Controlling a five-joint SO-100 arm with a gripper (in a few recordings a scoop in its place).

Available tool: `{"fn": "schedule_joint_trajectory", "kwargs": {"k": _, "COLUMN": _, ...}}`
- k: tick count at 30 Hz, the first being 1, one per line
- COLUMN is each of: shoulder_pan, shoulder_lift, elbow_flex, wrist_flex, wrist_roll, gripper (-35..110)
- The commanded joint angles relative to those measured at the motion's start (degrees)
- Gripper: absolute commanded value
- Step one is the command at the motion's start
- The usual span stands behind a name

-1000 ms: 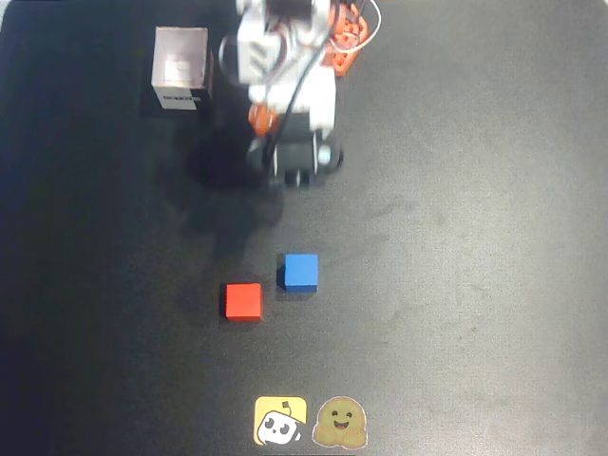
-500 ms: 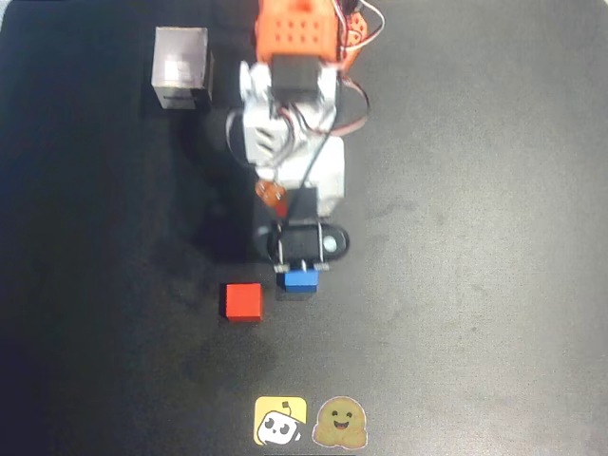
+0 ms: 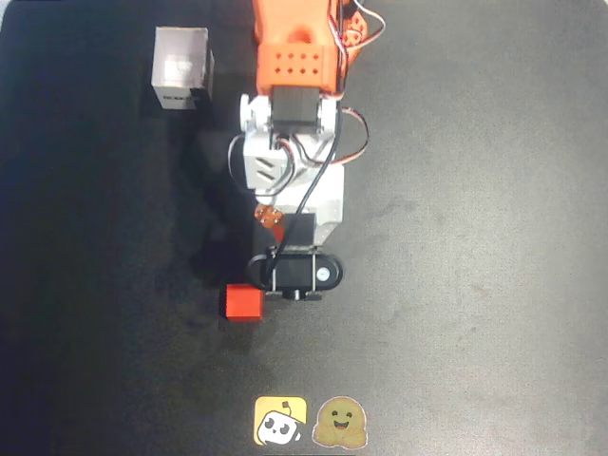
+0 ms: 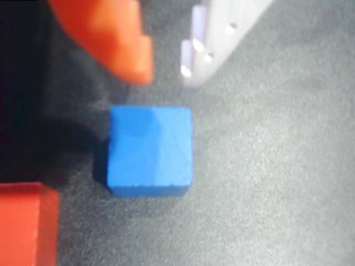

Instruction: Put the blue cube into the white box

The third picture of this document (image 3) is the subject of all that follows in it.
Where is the red cube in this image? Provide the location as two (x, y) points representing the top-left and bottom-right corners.
(219, 283), (266, 323)

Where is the white cardboard box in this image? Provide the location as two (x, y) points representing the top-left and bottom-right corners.
(150, 26), (216, 111)

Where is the black webcam on gripper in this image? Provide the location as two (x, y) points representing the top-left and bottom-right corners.
(245, 244), (345, 302)

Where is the black table mat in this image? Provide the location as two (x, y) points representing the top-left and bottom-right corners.
(0, 0), (608, 456)

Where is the hugging face emoji sticker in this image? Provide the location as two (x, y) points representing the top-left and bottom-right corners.
(311, 395), (370, 448)

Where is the yellow robot sticker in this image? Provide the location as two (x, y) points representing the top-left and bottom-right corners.
(254, 395), (309, 447)

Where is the black camera cable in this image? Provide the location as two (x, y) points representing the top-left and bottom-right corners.
(271, 28), (349, 260)

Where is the red white servo wire loop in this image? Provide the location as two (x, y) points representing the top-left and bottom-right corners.
(337, 106), (371, 166)

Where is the grey servo wire loop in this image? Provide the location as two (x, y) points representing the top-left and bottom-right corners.
(226, 134), (249, 185)

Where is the white servo wire at base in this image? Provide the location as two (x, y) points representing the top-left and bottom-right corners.
(351, 0), (387, 49)

